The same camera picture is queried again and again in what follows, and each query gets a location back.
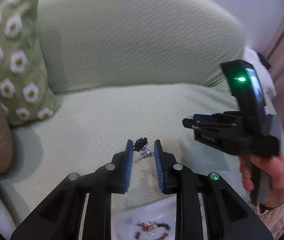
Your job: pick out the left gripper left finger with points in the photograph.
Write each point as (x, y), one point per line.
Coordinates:
(80, 206)

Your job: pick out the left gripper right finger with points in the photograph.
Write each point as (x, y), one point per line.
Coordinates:
(207, 207)

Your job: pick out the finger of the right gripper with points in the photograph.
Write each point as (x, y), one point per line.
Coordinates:
(225, 117)
(197, 125)

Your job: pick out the person's right hand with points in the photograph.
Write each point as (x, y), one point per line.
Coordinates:
(273, 166)

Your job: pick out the white plastic tray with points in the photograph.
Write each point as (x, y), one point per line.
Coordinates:
(152, 221)

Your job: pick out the white fluffy blanket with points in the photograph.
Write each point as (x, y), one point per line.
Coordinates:
(264, 76)

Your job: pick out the green textured bedspread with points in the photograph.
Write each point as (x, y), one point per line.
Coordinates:
(91, 126)

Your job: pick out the large green covered pillow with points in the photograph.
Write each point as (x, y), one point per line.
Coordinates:
(96, 43)

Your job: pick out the green daisy cushion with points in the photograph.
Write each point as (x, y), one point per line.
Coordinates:
(24, 91)

